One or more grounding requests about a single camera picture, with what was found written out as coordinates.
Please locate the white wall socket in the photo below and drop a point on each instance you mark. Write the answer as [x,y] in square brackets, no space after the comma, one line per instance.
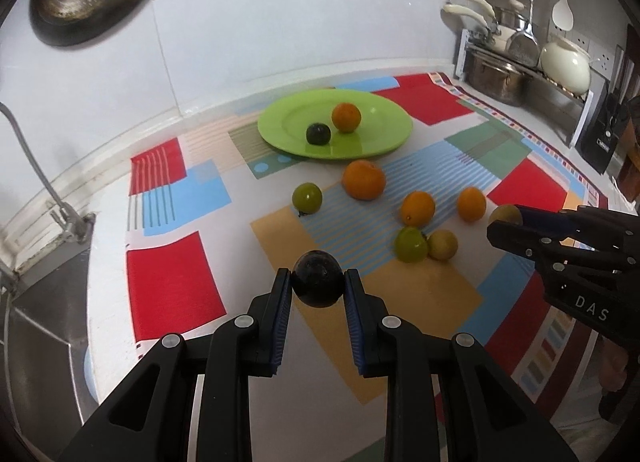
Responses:
[600,56]

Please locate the white ceramic pot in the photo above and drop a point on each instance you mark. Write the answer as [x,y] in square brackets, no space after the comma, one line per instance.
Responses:
[565,64]

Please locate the steel pot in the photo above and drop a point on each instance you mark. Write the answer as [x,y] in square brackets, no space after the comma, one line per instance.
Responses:
[492,74]

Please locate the yellow plum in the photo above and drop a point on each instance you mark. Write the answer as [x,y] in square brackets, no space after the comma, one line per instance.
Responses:
[504,214]
[442,244]

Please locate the steel sink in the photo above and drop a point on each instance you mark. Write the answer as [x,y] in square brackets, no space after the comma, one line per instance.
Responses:
[40,342]

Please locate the white dish rack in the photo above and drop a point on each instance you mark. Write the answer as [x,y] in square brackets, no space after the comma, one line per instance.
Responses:
[580,112]

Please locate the green plate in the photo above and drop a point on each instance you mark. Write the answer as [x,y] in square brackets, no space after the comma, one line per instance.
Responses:
[380,127]

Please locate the person's right hand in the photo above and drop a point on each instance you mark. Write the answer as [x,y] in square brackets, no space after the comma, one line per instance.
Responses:
[614,367]

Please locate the small orange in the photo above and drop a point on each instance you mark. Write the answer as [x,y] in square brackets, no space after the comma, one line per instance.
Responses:
[471,203]
[417,208]
[346,117]

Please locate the white rice spoon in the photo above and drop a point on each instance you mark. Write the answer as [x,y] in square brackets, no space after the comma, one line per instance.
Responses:
[562,9]

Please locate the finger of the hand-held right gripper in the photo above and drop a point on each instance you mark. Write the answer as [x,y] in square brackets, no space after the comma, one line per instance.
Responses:
[542,219]
[520,237]

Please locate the green plum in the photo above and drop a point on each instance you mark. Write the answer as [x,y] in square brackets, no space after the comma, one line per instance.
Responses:
[411,244]
[306,197]

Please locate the colourful patterned tablecloth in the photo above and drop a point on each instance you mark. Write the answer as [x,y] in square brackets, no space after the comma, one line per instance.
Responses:
[175,287]

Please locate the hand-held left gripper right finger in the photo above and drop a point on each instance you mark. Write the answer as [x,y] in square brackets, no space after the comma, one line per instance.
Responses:
[356,322]

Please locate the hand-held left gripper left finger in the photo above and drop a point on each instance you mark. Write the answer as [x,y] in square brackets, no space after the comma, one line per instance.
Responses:
[281,322]

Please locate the large orange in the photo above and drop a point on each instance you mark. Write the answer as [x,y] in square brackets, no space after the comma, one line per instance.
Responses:
[363,179]

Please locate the black knife block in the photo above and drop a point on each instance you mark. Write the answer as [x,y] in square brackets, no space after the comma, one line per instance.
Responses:
[602,127]

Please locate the steel skimmer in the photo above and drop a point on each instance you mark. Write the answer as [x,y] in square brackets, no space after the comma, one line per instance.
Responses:
[522,44]

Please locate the dark purple plum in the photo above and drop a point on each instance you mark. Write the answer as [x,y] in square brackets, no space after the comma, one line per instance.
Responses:
[317,279]
[318,134]

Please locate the sink faucet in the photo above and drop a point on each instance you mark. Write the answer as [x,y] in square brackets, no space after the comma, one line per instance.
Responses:
[30,152]

